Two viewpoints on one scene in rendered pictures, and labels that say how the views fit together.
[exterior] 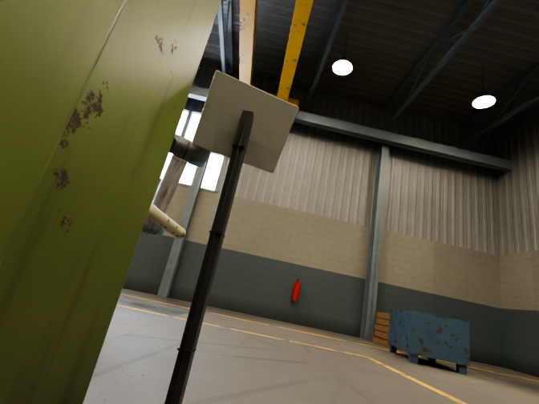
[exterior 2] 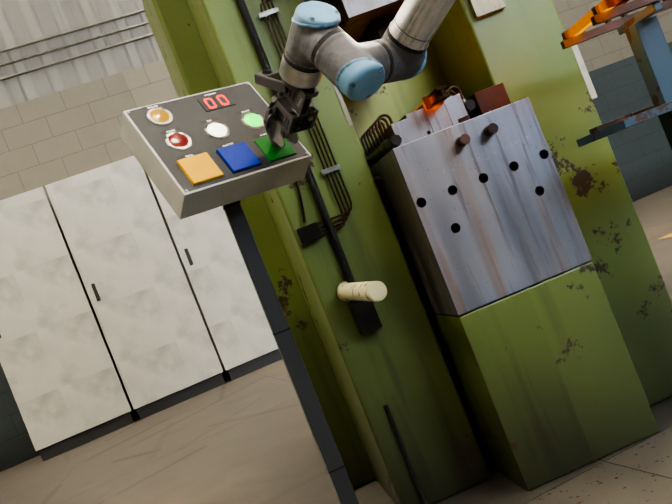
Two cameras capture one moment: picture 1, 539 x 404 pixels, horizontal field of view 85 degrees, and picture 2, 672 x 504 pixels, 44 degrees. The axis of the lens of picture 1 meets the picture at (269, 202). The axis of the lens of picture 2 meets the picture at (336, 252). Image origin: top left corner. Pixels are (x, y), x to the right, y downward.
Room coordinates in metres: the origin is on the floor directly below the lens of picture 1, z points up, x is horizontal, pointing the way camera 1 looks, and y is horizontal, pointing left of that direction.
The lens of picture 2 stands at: (2.95, -0.14, 0.74)
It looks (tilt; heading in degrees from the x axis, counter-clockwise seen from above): 0 degrees down; 166
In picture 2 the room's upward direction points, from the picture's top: 22 degrees counter-clockwise
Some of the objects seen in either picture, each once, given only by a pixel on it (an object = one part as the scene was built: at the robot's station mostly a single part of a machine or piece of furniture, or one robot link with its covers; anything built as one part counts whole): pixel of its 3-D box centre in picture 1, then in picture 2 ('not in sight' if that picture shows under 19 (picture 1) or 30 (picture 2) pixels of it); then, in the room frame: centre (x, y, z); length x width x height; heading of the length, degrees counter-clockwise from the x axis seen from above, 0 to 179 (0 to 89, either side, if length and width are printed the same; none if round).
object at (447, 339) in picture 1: (423, 337); not in sight; (5.20, -2.98, 0.36); 1.21 x 0.81 x 0.72; 170
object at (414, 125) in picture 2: not in sight; (411, 134); (0.75, 0.73, 0.96); 0.42 x 0.20 x 0.09; 174
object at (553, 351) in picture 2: not in sight; (521, 365); (0.74, 0.78, 0.23); 0.56 x 0.38 x 0.47; 174
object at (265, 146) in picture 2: not in sight; (274, 148); (1.06, 0.28, 1.00); 0.07 x 0.05 x 0.07; 109
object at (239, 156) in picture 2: not in sight; (238, 158); (1.10, 0.18, 1.01); 0.07 x 0.05 x 0.07; 109
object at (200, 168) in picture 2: not in sight; (199, 169); (1.13, 0.09, 1.01); 0.07 x 0.05 x 0.07; 109
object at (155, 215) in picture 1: (160, 219); (360, 291); (1.01, 0.35, 0.62); 0.44 x 0.05 x 0.05; 174
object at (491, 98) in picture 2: not in sight; (485, 104); (0.91, 0.89, 0.95); 0.12 x 0.09 x 0.07; 174
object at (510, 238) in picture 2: not in sight; (462, 215); (0.74, 0.78, 0.69); 0.56 x 0.38 x 0.45; 174
